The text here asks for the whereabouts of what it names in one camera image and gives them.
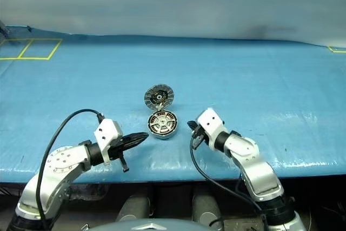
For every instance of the grey rounded cylinder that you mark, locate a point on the grey rounded cylinder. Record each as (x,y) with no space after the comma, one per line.
(206,209)
(133,208)

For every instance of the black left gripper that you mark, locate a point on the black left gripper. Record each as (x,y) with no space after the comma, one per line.
(116,148)

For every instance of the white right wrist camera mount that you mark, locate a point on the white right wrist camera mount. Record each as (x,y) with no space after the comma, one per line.
(212,124)

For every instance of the yellow tape corner marking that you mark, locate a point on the yellow tape corner marking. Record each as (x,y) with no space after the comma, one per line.
(336,51)

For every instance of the yellow tape double square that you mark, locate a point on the yellow tape double square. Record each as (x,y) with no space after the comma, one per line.
(35,57)

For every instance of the round motor cover circuit board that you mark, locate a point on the round motor cover circuit board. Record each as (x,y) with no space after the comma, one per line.
(159,96)

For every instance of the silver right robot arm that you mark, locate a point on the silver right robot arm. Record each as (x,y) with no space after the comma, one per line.
(256,166)

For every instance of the dark metal fixture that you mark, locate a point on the dark metal fixture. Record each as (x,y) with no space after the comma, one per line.
(2,29)

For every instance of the silver motor housing copper windings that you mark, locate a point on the silver motor housing copper windings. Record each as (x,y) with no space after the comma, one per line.
(162,137)

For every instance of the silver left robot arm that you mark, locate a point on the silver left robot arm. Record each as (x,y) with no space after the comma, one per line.
(62,166)

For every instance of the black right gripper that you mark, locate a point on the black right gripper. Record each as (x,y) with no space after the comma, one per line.
(201,133)

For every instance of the small black clip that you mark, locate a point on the small black clip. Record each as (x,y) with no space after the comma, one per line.
(28,28)

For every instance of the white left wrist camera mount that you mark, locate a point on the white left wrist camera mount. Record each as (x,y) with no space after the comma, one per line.
(106,133)

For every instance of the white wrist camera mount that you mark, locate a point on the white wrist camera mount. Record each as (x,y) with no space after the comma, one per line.
(212,124)
(106,133)

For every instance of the blue foam table cover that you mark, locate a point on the blue foam table cover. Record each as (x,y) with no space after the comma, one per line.
(243,85)

